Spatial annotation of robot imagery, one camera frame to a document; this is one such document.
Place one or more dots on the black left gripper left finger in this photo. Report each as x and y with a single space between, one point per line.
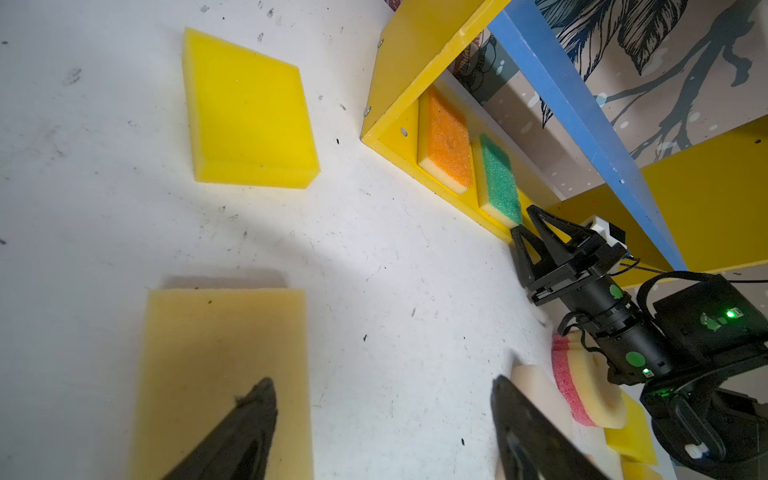
239 446

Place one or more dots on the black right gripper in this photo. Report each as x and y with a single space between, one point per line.
636 351

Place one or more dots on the yellow shelf with coloured boards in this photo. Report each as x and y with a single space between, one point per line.
705 209

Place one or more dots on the bright yellow square sponge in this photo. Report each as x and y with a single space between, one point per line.
634 440

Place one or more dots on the orange scrub sponge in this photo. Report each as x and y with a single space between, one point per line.
443 142

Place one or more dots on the small yellow square sponge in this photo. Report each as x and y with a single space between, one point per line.
248 116

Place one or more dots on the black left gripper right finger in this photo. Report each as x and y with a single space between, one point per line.
530 446

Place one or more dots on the smiley face sponge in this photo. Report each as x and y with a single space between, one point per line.
581 377

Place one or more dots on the yellow rectangular sponge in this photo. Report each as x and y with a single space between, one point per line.
632 470

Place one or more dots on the green scrub sponge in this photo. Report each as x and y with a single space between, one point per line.
496 186

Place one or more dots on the pale yellow sponge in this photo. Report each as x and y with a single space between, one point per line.
205 348

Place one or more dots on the light pink sponge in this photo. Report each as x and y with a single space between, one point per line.
543 393

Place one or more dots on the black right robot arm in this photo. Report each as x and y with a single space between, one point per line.
681 349

